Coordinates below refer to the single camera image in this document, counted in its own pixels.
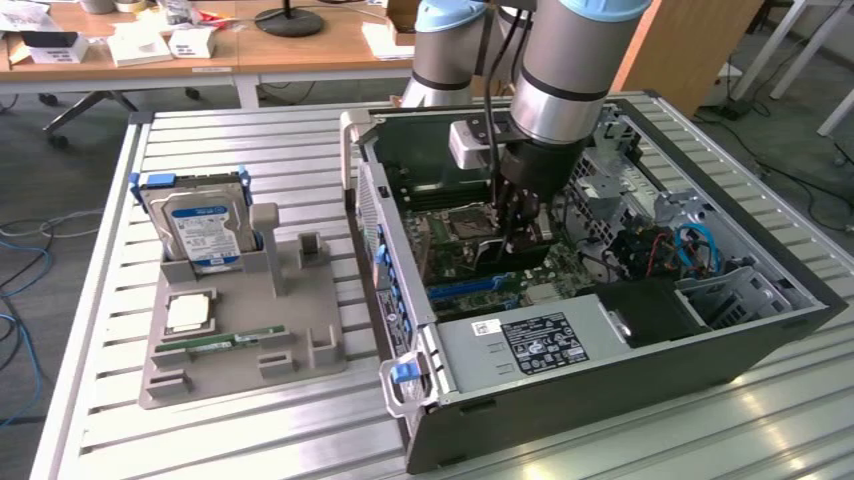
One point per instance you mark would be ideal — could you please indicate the wooden cabinet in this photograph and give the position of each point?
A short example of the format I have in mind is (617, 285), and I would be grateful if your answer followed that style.
(688, 45)

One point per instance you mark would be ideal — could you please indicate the CPU socket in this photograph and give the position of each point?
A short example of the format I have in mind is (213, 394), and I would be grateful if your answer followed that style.
(467, 225)

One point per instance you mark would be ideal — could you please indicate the green motherboard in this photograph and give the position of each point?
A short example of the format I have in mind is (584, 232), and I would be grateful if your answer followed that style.
(568, 260)

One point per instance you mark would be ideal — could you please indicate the silver power supply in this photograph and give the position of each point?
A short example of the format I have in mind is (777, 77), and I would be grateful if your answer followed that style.
(481, 360)

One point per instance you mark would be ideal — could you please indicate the silver disk bay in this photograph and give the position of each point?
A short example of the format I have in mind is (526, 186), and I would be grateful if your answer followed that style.
(734, 295)

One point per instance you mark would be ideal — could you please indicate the tape roll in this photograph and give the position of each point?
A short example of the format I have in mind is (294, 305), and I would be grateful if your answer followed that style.
(129, 6)

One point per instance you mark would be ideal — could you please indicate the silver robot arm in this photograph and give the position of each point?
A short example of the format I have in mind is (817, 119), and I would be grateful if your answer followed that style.
(568, 75)

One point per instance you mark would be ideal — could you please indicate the brown cardboard box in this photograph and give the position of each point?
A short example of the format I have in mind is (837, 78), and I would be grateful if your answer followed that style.
(401, 17)

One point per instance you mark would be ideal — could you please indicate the white table frame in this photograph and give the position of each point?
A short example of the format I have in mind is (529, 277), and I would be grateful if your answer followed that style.
(769, 50)

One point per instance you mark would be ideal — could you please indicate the grey cup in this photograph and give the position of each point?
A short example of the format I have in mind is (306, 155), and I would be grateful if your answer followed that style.
(98, 6)

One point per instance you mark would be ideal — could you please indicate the green RAM stick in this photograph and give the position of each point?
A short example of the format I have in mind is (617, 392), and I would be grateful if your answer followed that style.
(221, 341)

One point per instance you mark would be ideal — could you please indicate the printed paper sheets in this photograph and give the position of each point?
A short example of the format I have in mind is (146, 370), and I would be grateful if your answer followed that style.
(27, 20)

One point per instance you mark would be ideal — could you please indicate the hard disk with blue caddy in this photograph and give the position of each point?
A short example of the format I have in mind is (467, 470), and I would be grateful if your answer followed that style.
(201, 230)

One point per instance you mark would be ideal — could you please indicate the silver drive cage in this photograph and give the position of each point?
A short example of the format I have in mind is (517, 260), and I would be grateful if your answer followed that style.
(621, 200)

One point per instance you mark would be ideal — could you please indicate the white paper stack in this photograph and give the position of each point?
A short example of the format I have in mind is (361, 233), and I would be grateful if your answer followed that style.
(387, 45)

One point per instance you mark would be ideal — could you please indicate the black lamp base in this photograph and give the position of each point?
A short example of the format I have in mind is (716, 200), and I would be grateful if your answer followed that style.
(290, 25)

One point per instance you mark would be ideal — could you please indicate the wooden desk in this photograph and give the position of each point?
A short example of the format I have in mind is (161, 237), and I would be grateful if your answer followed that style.
(301, 50)

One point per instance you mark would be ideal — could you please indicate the white box black inlay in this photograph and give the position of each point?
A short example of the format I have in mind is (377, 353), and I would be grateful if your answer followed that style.
(56, 52)

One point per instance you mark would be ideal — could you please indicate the blue expansion slot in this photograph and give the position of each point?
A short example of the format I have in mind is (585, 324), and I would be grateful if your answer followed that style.
(461, 290)

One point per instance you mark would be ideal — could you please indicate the black plastic air shroud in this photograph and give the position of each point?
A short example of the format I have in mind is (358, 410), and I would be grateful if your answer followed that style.
(654, 315)

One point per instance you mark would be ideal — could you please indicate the black Nvidia graphics card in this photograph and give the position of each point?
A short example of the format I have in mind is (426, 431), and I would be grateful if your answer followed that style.
(514, 265)

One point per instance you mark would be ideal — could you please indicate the grey parts rack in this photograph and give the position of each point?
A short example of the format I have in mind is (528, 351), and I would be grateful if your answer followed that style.
(267, 310)

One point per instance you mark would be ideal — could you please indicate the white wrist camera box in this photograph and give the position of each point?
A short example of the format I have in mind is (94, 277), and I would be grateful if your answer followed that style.
(467, 150)

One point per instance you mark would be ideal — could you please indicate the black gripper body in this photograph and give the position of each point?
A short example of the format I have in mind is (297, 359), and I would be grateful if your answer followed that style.
(541, 170)

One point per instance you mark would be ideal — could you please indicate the black PC case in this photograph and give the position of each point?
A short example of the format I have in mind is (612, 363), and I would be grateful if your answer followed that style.
(601, 400)

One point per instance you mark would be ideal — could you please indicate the black power brick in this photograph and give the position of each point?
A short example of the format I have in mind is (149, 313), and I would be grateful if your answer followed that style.
(724, 110)

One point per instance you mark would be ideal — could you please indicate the silver CPU chip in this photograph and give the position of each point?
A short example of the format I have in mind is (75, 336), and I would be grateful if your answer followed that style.
(190, 312)

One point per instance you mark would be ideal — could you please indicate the white open box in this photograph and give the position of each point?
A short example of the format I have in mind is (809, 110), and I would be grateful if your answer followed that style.
(137, 50)

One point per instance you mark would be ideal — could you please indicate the white labelled box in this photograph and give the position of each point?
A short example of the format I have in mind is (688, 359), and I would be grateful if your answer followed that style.
(190, 45)

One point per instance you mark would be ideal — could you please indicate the black chair base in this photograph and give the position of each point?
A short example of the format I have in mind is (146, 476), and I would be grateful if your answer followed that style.
(58, 140)

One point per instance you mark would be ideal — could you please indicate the red white packet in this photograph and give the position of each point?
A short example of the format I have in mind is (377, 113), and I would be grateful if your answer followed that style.
(221, 20)

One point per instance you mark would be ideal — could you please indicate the blue case latch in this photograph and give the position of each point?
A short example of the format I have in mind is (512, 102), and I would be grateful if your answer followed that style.
(402, 374)

